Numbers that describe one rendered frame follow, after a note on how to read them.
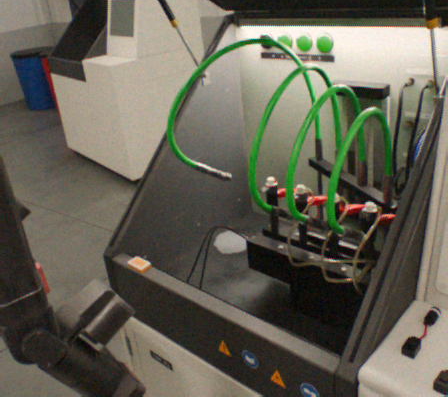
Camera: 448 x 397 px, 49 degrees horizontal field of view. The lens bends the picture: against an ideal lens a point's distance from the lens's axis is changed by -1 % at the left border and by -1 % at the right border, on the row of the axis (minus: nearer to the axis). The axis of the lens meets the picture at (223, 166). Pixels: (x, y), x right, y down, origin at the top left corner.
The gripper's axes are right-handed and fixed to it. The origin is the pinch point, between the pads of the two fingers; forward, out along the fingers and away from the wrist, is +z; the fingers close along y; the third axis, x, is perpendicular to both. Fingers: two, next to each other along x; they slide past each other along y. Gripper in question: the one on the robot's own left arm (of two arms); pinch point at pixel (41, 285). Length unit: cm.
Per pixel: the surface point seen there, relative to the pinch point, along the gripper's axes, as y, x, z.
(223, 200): 13, -49, 33
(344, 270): -41, -43, 24
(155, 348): -5.7, -5.8, 33.0
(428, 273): -57, -49, 21
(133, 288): -1.7, -12.7, 18.1
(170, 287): -15.1, -17.9, 14.4
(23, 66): 575, -130, 109
